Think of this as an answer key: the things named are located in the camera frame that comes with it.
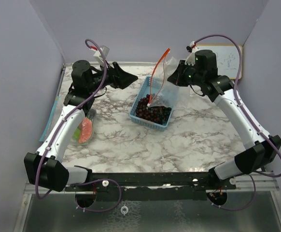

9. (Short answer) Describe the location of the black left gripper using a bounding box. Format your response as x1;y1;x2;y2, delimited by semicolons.
87;59;138;93

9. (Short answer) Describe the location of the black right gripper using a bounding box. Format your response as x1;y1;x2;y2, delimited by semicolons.
168;60;204;87

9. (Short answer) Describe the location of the clear bag orange zipper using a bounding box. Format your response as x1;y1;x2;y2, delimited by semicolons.
147;48;179;108

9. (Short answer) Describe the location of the blue plastic basket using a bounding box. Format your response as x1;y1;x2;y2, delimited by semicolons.
129;76;179;131

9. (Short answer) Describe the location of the dark grape bunch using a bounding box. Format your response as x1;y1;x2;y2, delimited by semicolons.
136;94;171;125

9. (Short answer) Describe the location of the dark purple plum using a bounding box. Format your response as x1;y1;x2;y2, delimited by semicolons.
86;108;97;121

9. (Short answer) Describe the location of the watermelon slice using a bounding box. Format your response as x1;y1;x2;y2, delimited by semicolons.
78;117;93;144

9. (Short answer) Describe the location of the clear bag blue zipper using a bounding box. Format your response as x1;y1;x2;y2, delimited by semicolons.
39;95;97;145

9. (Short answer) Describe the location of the green leaf vegetable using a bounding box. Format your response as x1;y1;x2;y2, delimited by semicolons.
72;128;81;142

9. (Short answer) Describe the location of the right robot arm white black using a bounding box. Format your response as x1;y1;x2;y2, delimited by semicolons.
168;50;281;189

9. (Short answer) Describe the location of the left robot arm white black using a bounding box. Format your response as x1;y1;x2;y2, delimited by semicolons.
24;60;138;192

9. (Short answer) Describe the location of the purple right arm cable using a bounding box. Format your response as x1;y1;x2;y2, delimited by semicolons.
190;34;281;210

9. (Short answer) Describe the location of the small whiteboard wooden frame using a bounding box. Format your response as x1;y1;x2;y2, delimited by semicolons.
198;44;239;80

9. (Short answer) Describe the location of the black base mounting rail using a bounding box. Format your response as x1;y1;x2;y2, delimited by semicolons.
65;172;236;202

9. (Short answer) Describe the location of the aluminium frame rail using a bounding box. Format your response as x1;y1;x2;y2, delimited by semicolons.
23;172;280;194

